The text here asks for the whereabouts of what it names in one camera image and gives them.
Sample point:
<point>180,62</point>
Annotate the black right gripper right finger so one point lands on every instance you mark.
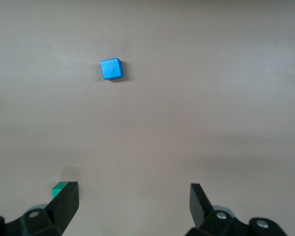
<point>201,214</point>

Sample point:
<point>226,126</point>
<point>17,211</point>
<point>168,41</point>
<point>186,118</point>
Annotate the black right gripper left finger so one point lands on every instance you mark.
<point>64,209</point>

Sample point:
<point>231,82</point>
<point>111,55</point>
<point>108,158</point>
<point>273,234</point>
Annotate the blue wooden block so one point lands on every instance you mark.
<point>111,69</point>

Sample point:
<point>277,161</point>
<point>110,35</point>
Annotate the green wooden block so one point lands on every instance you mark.
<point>57,189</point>

